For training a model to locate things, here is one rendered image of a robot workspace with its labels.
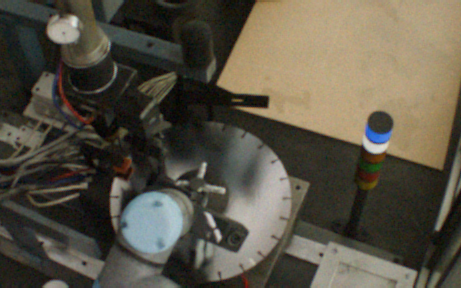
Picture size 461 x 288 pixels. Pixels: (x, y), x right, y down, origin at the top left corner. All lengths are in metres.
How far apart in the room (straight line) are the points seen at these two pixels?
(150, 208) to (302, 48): 0.93
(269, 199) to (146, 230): 0.44
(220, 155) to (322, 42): 0.53
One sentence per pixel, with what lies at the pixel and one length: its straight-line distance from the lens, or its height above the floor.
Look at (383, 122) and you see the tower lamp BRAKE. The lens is 1.18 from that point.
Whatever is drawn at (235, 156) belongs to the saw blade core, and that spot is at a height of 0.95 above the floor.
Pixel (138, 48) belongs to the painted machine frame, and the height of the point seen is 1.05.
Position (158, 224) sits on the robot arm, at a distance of 0.93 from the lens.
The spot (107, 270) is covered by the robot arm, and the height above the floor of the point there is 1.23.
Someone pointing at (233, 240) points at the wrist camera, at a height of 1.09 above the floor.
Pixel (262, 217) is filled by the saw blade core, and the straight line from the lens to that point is 1.31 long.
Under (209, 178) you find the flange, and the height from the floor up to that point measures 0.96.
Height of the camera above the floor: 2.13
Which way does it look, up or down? 58 degrees down
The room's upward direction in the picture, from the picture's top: 3 degrees counter-clockwise
